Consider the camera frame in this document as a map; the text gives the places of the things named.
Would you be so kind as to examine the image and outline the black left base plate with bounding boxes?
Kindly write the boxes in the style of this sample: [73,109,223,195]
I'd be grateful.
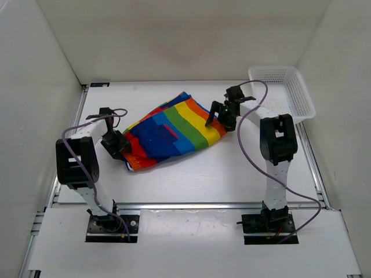
[85,214,140,243]

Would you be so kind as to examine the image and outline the black label corner plate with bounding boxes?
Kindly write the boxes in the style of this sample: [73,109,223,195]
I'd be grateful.
[90,82,110,87]

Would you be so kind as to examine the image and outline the rainbow striped shorts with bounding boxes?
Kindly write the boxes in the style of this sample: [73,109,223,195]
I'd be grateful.
[121,92,227,171]

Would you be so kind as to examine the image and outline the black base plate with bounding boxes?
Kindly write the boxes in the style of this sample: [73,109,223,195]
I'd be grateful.
[85,214,140,243]
[237,214,296,245]

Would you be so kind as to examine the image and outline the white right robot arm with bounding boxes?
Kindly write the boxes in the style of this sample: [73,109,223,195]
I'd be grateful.
[205,97,298,232]

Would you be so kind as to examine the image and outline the aluminium table rail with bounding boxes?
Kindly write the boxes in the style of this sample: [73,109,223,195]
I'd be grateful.
[43,83,89,209]
[296,122,332,210]
[51,202,318,210]

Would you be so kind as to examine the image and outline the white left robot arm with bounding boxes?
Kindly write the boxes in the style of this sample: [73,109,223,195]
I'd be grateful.
[56,115,130,232]

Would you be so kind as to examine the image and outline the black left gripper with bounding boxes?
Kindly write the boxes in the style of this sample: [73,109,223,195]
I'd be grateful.
[100,130,132,160]

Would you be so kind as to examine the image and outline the aluminium right table rail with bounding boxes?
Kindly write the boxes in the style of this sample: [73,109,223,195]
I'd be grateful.
[296,122,332,210]

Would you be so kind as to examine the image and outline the aluminium left table rail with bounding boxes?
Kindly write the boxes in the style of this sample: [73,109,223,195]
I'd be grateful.
[43,83,89,209]

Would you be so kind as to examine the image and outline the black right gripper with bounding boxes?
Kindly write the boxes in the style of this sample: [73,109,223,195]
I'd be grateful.
[206,101,239,133]

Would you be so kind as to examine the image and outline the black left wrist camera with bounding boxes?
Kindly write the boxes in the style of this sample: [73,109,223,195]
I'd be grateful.
[86,107,115,120]

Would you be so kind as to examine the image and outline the aluminium front table rail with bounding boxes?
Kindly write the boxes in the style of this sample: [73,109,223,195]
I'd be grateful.
[51,202,318,210]

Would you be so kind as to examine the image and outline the white plastic mesh basket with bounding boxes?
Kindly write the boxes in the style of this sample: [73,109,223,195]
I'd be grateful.
[248,65,316,124]

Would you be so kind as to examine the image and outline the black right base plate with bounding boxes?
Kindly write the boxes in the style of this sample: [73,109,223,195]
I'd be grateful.
[237,214,296,245]

